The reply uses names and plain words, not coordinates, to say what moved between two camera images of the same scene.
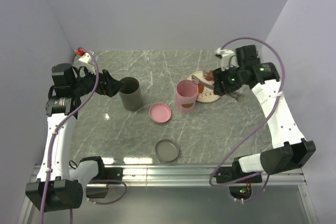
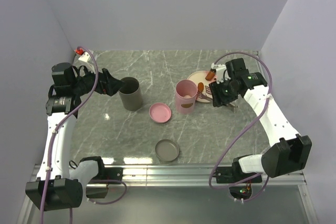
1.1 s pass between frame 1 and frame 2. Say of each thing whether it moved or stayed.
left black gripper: stayed
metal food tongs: moved
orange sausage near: stayed
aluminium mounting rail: stayed
